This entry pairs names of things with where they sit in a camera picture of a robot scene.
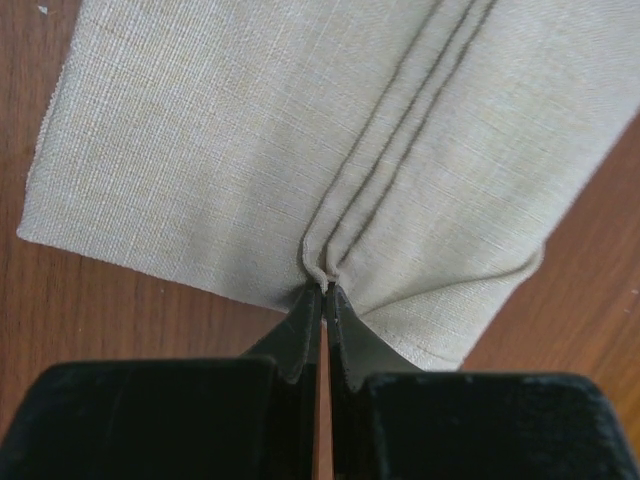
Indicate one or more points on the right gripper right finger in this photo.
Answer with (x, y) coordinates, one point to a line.
(392, 420)

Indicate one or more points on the beige cloth napkin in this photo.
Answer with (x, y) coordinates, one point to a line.
(416, 153)

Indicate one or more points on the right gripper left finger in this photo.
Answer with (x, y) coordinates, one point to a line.
(248, 417)

